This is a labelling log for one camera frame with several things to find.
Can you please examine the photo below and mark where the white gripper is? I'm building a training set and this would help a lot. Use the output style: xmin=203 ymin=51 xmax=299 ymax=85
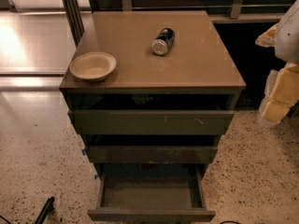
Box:
xmin=255 ymin=0 xmax=299 ymax=128

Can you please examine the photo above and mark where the dark soda can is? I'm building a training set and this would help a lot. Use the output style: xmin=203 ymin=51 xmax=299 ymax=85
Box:
xmin=151 ymin=28 xmax=175 ymax=56

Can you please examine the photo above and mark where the brown drawer cabinet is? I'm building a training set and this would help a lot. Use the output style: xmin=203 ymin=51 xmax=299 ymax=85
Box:
xmin=59 ymin=10 xmax=247 ymax=180

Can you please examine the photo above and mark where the drawer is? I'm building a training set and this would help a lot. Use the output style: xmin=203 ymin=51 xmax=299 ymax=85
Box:
xmin=88 ymin=164 xmax=215 ymax=224
xmin=68 ymin=110 xmax=234 ymax=135
xmin=86 ymin=146 xmax=218 ymax=164

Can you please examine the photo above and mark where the beige paper bowl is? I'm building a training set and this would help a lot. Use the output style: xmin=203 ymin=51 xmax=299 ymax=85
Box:
xmin=69 ymin=52 xmax=117 ymax=81

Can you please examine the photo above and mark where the metal railing frame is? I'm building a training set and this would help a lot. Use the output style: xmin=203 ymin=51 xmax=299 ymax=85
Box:
xmin=63 ymin=0 xmax=296 ymax=34

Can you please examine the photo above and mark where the blue tape piece upper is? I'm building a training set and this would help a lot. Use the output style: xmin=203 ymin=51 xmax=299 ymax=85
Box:
xmin=81 ymin=148 xmax=87 ymax=156

